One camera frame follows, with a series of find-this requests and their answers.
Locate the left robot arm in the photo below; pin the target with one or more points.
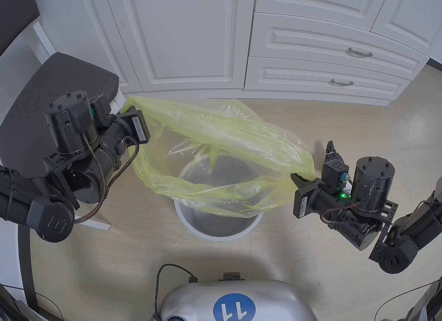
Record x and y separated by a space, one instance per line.
65 119

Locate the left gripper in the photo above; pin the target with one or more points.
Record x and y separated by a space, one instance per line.
117 136

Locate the white wardrobe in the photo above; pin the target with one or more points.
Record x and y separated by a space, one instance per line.
310 2

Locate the white trash bin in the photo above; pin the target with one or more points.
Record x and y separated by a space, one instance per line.
221 235

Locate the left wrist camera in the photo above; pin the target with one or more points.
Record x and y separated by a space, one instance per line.
102 105

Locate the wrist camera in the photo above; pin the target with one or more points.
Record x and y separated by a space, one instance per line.
102 105
333 171

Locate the black plastic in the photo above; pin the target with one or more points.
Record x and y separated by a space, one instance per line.
333 147

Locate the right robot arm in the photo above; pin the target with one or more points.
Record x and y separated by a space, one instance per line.
374 181

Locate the yellow plastic bag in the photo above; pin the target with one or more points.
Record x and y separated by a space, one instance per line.
224 126

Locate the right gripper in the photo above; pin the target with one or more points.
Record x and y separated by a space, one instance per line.
324 200

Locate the white chair grey seat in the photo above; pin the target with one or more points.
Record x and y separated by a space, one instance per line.
69 78

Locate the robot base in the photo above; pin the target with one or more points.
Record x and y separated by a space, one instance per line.
276 299

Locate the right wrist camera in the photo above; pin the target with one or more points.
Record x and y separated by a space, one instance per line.
333 171

